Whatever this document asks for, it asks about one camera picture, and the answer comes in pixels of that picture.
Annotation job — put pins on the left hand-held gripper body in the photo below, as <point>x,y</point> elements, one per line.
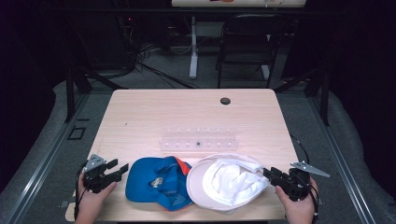
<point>94,177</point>

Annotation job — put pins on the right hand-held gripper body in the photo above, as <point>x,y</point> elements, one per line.
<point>296,182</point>

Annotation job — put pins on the blue baseball cap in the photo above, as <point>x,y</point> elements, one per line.
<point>155,183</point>

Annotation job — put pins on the white baseball cap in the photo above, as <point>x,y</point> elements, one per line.
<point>227,183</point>

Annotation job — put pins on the clear acrylic peg rack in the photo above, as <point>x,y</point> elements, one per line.
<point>198,141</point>

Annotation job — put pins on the person's left hand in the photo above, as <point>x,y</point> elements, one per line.
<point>92,199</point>

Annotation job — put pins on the person's right hand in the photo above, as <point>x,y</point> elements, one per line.
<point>297,207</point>

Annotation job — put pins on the black metal stand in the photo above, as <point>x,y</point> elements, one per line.
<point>73,90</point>
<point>314,87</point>

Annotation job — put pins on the black table grommet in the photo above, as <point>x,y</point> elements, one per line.
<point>225,100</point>

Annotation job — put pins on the black folding chair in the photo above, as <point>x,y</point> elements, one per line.
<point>246,46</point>

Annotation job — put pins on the white desk leg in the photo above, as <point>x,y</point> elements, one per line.
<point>193,46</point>

